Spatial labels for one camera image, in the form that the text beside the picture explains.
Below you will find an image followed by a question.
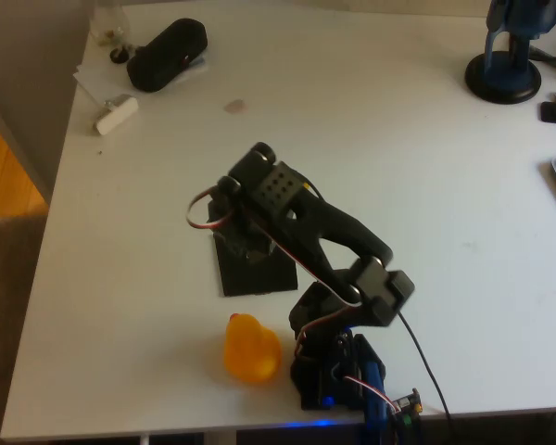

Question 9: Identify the yellow rubber duck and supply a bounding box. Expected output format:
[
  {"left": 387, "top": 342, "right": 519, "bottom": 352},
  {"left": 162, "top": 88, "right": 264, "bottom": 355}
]
[{"left": 223, "top": 313, "right": 283, "bottom": 385}]

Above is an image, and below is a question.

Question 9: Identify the black cardboard square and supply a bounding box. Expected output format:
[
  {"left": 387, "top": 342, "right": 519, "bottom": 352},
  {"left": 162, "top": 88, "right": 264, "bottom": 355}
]
[{"left": 212, "top": 230, "right": 300, "bottom": 299}]

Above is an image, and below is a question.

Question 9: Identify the white power bank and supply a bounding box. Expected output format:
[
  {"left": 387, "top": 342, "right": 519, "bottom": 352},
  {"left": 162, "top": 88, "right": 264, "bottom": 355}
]
[{"left": 94, "top": 94, "right": 139, "bottom": 136}]

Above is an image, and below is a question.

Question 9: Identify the black oval case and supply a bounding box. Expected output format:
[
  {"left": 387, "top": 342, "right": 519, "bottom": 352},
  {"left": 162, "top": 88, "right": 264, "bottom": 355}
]
[{"left": 126, "top": 17, "right": 209, "bottom": 94}]

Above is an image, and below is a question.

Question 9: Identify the blue table clamp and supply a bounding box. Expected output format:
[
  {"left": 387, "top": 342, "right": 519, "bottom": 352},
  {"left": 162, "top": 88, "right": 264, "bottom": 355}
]
[{"left": 360, "top": 360, "right": 398, "bottom": 445}]

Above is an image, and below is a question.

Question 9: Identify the clear plastic bottle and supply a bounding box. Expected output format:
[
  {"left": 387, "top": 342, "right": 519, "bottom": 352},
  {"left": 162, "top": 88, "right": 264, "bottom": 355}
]
[{"left": 88, "top": 0, "right": 131, "bottom": 47}]

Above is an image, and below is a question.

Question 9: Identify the small controller board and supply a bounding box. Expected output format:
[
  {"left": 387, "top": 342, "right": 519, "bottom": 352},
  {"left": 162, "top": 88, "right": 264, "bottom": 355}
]
[{"left": 392, "top": 388, "right": 425, "bottom": 426}]

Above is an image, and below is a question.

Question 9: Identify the blue microphone on stand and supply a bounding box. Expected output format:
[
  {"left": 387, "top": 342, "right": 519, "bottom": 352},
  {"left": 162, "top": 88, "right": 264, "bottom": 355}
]
[{"left": 464, "top": 0, "right": 556, "bottom": 106}]

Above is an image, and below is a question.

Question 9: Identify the red white servo wire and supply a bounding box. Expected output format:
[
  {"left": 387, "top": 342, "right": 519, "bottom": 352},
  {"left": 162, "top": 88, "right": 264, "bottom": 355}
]
[
  {"left": 185, "top": 184, "right": 362, "bottom": 310},
  {"left": 294, "top": 303, "right": 359, "bottom": 367},
  {"left": 342, "top": 375, "right": 398, "bottom": 413}
]

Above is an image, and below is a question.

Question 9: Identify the black camera cable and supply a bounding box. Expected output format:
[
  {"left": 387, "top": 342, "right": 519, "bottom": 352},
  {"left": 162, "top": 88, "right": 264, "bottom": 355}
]
[{"left": 396, "top": 311, "right": 458, "bottom": 445}]

